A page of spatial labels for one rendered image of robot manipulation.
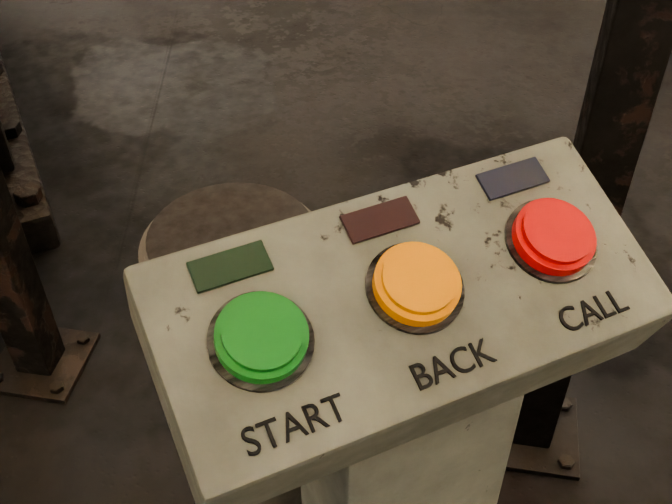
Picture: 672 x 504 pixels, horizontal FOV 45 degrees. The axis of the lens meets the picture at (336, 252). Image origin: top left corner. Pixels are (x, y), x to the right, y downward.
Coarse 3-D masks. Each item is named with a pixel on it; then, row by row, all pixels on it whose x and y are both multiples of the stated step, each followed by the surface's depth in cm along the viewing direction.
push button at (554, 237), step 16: (528, 208) 39; (544, 208) 39; (560, 208) 39; (576, 208) 39; (528, 224) 38; (544, 224) 38; (560, 224) 38; (576, 224) 38; (512, 240) 39; (528, 240) 38; (544, 240) 38; (560, 240) 38; (576, 240) 38; (592, 240) 38; (528, 256) 38; (544, 256) 37; (560, 256) 37; (576, 256) 38; (592, 256) 38; (544, 272) 38; (560, 272) 38; (576, 272) 38
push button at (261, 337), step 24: (240, 312) 34; (264, 312) 34; (288, 312) 34; (216, 336) 34; (240, 336) 33; (264, 336) 34; (288, 336) 34; (240, 360) 33; (264, 360) 33; (288, 360) 33
